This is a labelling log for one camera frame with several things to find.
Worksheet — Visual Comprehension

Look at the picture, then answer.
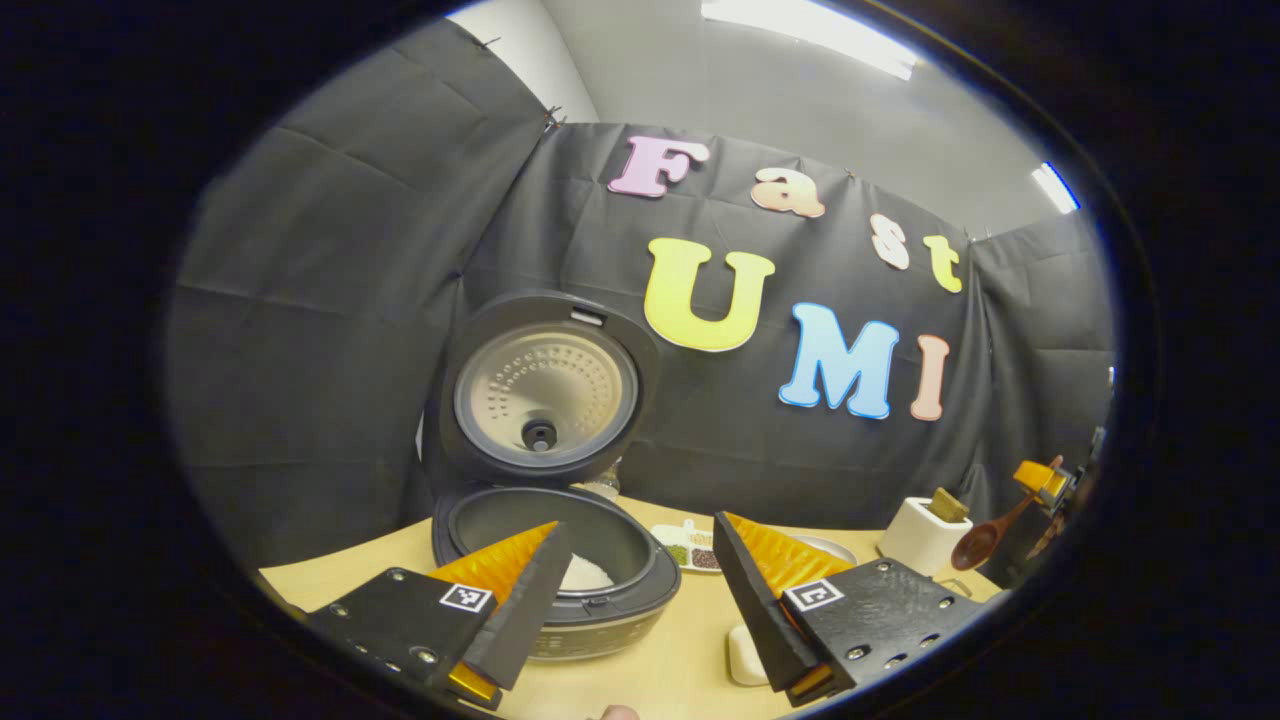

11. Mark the brown wooden spoon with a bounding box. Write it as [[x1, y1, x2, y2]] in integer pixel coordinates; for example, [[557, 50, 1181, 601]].
[[950, 455, 1066, 572]]

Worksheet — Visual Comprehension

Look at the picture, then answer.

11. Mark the white rice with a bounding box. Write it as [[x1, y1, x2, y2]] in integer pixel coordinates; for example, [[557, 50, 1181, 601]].
[[558, 553, 617, 593]]

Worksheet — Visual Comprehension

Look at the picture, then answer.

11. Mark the white toaster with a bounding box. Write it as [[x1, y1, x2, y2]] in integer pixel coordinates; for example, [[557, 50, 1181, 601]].
[[878, 497, 973, 578]]

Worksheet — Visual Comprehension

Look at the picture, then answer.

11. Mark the dark grey rice cooker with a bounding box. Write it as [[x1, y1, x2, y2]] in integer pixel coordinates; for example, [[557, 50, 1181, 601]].
[[420, 290, 683, 663]]

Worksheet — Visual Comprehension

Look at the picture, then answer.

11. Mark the small ceiling light strip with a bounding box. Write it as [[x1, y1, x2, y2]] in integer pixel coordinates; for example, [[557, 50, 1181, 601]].
[[1032, 162, 1081, 214]]

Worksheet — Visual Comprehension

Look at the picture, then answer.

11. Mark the white divided grain dish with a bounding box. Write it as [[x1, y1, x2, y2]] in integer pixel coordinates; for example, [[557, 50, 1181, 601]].
[[650, 520, 723, 574]]

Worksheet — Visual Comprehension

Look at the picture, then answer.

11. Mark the white round plate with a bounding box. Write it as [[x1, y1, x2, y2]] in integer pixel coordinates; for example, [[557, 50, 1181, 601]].
[[790, 533, 859, 566]]

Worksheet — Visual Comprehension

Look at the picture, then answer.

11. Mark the large ceiling light panel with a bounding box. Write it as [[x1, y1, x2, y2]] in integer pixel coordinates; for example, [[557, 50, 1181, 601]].
[[700, 0, 919, 81]]

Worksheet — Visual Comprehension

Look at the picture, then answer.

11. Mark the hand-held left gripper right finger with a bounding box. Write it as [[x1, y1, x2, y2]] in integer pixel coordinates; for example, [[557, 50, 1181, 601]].
[[712, 511, 1001, 708]]

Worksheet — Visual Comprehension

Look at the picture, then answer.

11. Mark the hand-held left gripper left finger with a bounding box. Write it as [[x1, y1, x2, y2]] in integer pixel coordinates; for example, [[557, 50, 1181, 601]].
[[300, 520, 574, 713]]

